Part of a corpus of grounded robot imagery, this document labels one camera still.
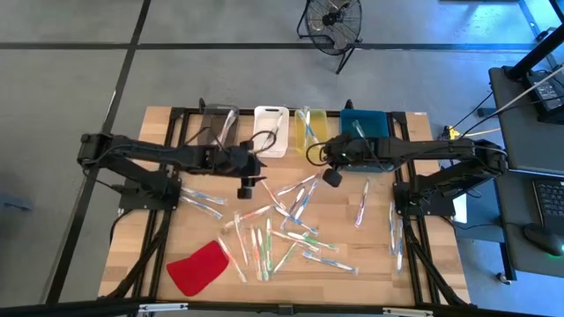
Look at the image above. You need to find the grey transparent plastic bin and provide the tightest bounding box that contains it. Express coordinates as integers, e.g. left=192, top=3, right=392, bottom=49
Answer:
left=197, top=104, right=241, bottom=146

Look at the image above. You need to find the black floor fan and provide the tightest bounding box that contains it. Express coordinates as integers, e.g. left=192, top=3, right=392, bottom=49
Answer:
left=295, top=0, right=363, bottom=75

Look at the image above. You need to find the black desk pole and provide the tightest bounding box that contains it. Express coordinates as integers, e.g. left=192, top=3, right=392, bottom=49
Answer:
left=504, top=19, right=564, bottom=81

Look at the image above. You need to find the red cloth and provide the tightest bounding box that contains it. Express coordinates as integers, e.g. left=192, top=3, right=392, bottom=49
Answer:
left=166, top=240, right=230, bottom=298

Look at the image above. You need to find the yellow plastic bin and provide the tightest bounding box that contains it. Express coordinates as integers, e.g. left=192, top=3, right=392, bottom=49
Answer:
left=293, top=108, right=330, bottom=155

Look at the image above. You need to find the teal plastic bin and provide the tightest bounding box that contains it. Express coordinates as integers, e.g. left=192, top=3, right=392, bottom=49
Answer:
left=339, top=108, right=393, bottom=173

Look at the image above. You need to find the white plastic bin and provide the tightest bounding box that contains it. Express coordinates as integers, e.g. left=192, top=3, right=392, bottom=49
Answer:
left=251, top=105, right=291, bottom=159

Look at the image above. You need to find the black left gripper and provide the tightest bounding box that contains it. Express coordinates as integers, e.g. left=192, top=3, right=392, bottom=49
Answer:
left=219, top=140, right=268, bottom=201

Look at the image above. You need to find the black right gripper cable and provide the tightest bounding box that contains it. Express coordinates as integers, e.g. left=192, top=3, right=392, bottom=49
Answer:
left=306, top=140, right=336, bottom=167

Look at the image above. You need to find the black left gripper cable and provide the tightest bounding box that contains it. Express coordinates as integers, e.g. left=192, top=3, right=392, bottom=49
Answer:
left=184, top=126, right=278, bottom=156

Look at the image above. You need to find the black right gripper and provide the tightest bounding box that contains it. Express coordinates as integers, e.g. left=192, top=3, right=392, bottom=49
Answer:
left=321, top=131, right=375, bottom=188

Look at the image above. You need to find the yellow cable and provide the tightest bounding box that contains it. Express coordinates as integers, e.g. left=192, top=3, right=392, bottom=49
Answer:
left=442, top=125, right=503, bottom=141

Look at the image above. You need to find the black power adapter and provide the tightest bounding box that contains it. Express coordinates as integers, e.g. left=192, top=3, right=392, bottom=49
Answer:
left=525, top=69, right=564, bottom=124

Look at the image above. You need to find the black computer mouse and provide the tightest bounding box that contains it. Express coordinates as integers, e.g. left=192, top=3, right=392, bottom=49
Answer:
left=523, top=223, right=564, bottom=258

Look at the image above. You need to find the white paper sheet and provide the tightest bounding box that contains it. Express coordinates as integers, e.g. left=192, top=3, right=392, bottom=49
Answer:
left=452, top=193, right=468, bottom=225

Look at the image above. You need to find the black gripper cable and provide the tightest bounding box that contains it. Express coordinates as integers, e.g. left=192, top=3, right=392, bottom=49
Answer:
left=306, top=140, right=336, bottom=167
left=184, top=126, right=278, bottom=156

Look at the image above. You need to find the grey desk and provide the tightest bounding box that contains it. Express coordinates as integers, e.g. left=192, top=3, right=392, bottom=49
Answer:
left=487, top=64, right=564, bottom=283

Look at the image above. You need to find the silver frame bracket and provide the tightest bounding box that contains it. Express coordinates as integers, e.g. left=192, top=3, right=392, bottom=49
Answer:
left=137, top=302, right=189, bottom=314
left=382, top=306, right=435, bottom=317

